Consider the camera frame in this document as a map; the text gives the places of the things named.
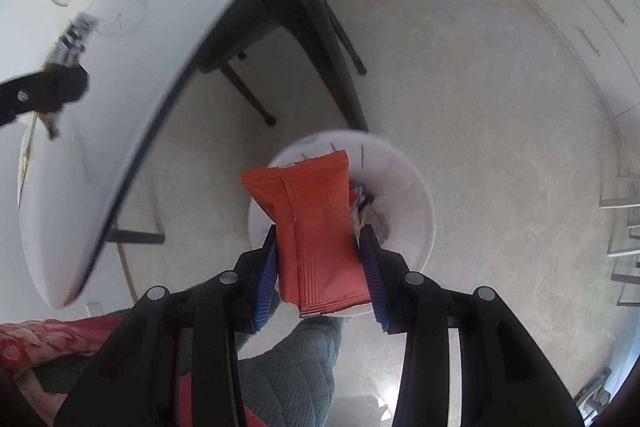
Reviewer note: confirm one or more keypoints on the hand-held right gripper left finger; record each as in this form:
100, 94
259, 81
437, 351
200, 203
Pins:
265, 287

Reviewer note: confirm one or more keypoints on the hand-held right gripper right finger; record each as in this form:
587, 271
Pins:
372, 277

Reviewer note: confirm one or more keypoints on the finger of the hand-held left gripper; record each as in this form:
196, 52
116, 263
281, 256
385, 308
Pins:
50, 89

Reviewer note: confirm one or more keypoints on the small clear snack wrapper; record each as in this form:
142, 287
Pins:
75, 37

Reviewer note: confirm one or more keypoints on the white plastic bin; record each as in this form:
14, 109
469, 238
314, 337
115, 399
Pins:
405, 217

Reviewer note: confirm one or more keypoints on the red snack packet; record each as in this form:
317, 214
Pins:
310, 232

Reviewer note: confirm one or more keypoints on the cream paper booklet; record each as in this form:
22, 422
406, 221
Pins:
24, 167

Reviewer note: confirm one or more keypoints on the person's floral red garment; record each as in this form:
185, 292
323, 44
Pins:
40, 337

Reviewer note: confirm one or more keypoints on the metal rack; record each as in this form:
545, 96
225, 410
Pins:
620, 199

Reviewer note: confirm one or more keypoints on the dark grey chair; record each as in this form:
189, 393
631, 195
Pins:
300, 7

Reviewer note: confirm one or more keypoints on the white cabinet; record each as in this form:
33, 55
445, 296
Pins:
575, 7

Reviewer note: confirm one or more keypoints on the white wall socket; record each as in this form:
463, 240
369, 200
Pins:
95, 308

